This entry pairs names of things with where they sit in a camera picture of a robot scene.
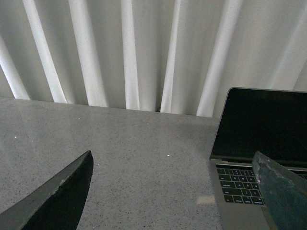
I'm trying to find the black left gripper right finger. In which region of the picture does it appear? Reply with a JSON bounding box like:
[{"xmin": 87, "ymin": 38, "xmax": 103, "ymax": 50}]
[{"xmin": 252, "ymin": 151, "xmax": 307, "ymax": 230}]

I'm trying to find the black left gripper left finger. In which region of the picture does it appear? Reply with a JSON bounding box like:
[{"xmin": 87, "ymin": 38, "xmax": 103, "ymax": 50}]
[{"xmin": 0, "ymin": 151, "xmax": 94, "ymax": 230}]

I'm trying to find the grey laptop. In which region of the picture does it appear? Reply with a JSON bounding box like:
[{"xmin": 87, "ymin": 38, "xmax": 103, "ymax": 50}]
[{"xmin": 210, "ymin": 88, "xmax": 307, "ymax": 230}]

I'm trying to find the white pleated curtain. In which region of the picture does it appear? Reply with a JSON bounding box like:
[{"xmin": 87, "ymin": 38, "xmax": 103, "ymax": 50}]
[{"xmin": 0, "ymin": 0, "xmax": 307, "ymax": 117}]

